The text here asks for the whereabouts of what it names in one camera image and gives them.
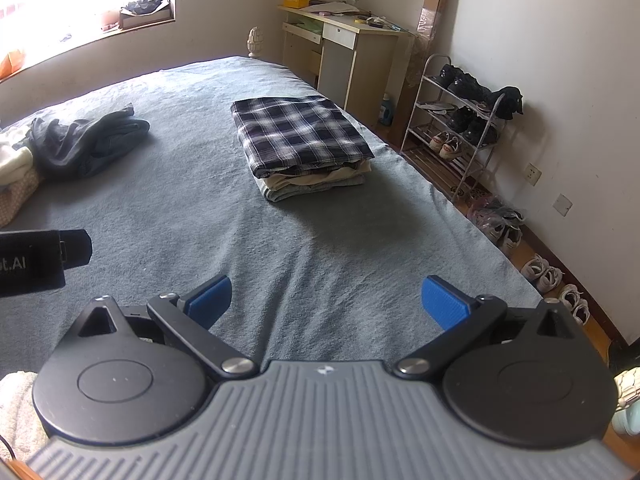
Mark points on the white wall socket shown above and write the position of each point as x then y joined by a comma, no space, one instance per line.
533,174

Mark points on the pile of papers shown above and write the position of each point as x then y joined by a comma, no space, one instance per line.
335,8

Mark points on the beige folded garment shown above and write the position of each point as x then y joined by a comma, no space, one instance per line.
320,175

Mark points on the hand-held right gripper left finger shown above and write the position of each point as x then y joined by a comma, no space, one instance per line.
210,300

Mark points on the pale green white object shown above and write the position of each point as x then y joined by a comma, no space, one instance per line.
629,395

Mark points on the blue plastic bottle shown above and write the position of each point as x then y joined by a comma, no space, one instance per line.
385,110

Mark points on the cream fleece garment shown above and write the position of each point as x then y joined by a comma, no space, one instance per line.
12,165

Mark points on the dark grey garment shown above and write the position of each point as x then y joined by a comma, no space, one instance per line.
60,150

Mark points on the black cap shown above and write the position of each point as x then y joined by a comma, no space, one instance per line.
507,100

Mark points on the bed with grey sheet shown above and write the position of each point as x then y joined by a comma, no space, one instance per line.
325,260

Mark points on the white red sneaker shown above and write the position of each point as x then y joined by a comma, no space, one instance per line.
451,146
439,140

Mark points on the metal shoe rack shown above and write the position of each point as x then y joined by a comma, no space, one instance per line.
440,162

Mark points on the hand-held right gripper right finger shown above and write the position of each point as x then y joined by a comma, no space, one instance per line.
445,300

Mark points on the white pinecone ornament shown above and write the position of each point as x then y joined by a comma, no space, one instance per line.
255,42

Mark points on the dark teal garment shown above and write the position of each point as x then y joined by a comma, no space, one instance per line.
117,132

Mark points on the cream wooden desk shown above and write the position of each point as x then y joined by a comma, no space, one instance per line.
340,75

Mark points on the pale shoe insoles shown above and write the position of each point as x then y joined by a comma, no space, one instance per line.
437,106

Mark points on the beige houndstooth fuzzy garment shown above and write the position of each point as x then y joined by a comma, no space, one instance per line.
12,200

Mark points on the black shoe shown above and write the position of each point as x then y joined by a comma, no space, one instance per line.
447,75
472,87
457,119
480,132

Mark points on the white fluffy cloth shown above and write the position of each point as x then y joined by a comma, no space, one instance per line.
17,410

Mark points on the assorted small desk items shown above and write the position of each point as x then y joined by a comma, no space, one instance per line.
377,22

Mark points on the clear plastic bag of shoes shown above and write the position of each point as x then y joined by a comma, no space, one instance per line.
487,215

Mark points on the grey folded garment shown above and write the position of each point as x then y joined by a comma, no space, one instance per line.
295,191

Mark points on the white wall switch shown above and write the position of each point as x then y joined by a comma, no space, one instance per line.
563,205

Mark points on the black white plaid shirt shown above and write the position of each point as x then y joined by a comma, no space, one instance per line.
300,130

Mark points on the orange bag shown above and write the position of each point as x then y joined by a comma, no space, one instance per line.
12,62

